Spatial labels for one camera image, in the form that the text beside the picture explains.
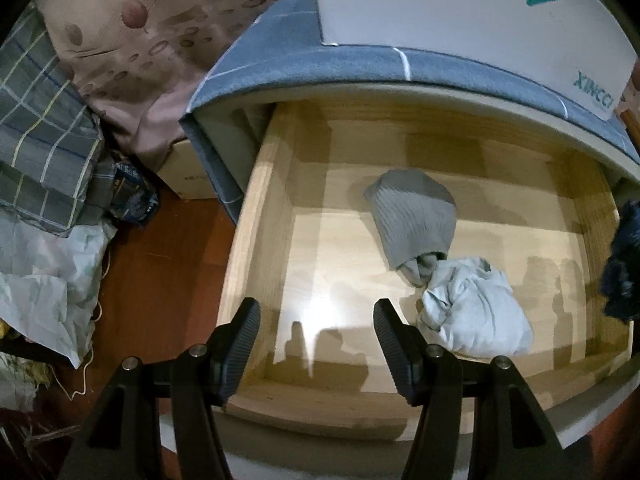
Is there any leaf print curtain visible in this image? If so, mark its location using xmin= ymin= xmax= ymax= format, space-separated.
xmin=30 ymin=0 xmax=316 ymax=176

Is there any orange wooden furniture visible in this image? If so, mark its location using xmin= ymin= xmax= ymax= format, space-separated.
xmin=620 ymin=107 xmax=640 ymax=143

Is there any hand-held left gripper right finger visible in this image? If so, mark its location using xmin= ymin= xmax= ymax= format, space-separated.
xmin=373 ymin=298 xmax=571 ymax=480

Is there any white string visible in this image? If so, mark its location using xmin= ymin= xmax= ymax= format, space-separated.
xmin=52 ymin=240 xmax=113 ymax=401

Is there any dark blue floral underwear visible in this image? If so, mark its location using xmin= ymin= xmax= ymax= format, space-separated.
xmin=600 ymin=199 xmax=640 ymax=323

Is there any light blue knotted underwear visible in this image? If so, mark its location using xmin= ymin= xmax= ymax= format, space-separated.
xmin=416 ymin=256 xmax=534 ymax=356

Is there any white cardboard box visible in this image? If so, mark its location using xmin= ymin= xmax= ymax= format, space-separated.
xmin=307 ymin=0 xmax=638 ymax=123

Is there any pale cardboard carton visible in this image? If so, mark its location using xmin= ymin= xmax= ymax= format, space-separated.
xmin=155 ymin=137 xmax=221 ymax=201

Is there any yellow floral cloth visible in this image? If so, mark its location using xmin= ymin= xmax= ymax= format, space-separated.
xmin=0 ymin=320 xmax=56 ymax=411

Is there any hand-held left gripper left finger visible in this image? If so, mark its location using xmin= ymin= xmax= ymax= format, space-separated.
xmin=65 ymin=297 xmax=262 ymax=480

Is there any grey fronted wooden drawer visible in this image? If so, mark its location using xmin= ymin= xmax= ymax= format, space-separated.
xmin=210 ymin=100 xmax=633 ymax=480

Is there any grey plaid cloth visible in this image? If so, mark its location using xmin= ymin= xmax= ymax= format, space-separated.
xmin=0 ymin=5 xmax=118 ymax=236

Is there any grey ribbed underwear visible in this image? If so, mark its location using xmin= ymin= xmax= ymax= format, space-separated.
xmin=363 ymin=169 xmax=457 ymax=288

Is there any dark blue packet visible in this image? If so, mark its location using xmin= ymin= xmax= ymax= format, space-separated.
xmin=107 ymin=160 xmax=161 ymax=228

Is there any grey nightstand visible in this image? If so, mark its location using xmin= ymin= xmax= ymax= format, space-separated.
xmin=180 ymin=77 xmax=640 ymax=226

